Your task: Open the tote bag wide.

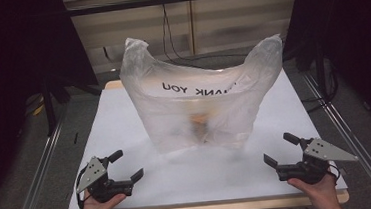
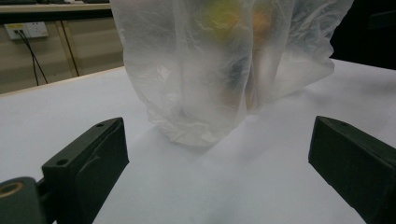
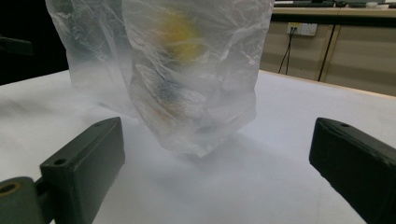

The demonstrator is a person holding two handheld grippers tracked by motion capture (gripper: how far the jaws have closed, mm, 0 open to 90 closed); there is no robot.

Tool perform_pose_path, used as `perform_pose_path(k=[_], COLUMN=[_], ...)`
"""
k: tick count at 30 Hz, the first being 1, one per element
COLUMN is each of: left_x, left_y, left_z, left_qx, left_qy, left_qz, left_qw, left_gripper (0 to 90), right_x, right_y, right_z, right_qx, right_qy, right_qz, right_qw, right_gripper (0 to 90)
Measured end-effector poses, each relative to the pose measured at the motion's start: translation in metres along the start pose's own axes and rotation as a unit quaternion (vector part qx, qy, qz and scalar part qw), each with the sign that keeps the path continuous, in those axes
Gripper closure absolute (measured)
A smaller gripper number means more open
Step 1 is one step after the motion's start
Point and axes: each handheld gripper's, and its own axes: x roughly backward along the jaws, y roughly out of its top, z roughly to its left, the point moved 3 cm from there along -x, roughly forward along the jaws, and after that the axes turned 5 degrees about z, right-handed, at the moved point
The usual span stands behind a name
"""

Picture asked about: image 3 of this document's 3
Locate white wall socket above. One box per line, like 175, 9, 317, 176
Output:
286, 21, 318, 37

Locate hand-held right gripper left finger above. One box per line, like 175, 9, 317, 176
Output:
39, 116, 126, 224

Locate yellow round object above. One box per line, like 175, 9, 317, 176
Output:
157, 12, 208, 64

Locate crumpled white paper scraps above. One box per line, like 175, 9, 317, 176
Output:
134, 63, 237, 129

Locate black cable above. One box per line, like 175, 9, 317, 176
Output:
277, 27, 297, 76

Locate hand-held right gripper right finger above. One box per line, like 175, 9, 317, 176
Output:
308, 117, 396, 224

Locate beige cabinet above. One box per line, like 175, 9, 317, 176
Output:
260, 0, 396, 97

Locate clear plastic bag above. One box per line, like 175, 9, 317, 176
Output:
45, 0, 276, 158

